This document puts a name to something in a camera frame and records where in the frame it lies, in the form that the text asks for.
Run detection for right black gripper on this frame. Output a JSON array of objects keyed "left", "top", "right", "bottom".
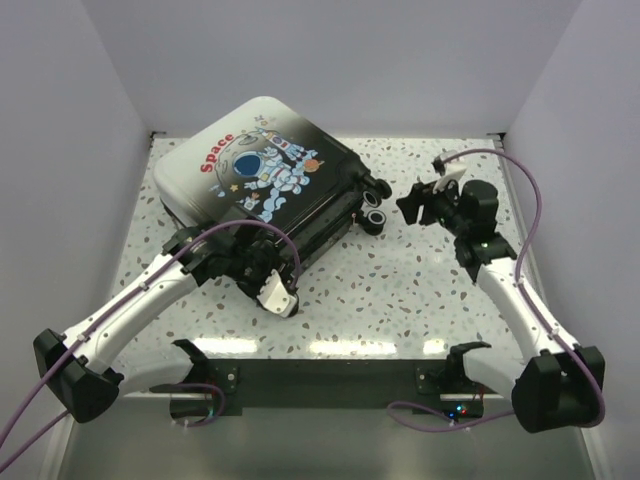
[{"left": 394, "top": 175, "right": 468, "bottom": 239}]

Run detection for black suitcase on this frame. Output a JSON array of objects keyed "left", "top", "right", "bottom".
[{"left": 153, "top": 96, "right": 392, "bottom": 272}]

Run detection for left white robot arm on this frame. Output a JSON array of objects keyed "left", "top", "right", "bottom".
[{"left": 33, "top": 219, "right": 302, "bottom": 423}]

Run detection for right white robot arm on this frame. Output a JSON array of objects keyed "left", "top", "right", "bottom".
[{"left": 396, "top": 180, "right": 605, "bottom": 433}]

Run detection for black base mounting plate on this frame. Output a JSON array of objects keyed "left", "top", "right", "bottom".
[{"left": 151, "top": 359, "right": 487, "bottom": 421}]

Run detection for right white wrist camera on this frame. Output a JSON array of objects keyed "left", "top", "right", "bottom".
[{"left": 432, "top": 150, "right": 467, "bottom": 193}]

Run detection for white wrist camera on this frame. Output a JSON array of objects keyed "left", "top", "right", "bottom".
[
  {"left": 432, "top": 150, "right": 467, "bottom": 193},
  {"left": 257, "top": 270, "right": 299, "bottom": 318}
]

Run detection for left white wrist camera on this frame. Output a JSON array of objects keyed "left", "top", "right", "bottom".
[{"left": 257, "top": 270, "right": 299, "bottom": 318}]

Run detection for aluminium frame rail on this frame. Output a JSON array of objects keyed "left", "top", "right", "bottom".
[{"left": 38, "top": 324, "right": 596, "bottom": 480}]

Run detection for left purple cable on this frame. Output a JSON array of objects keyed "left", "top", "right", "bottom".
[{"left": 0, "top": 222, "right": 302, "bottom": 446}]

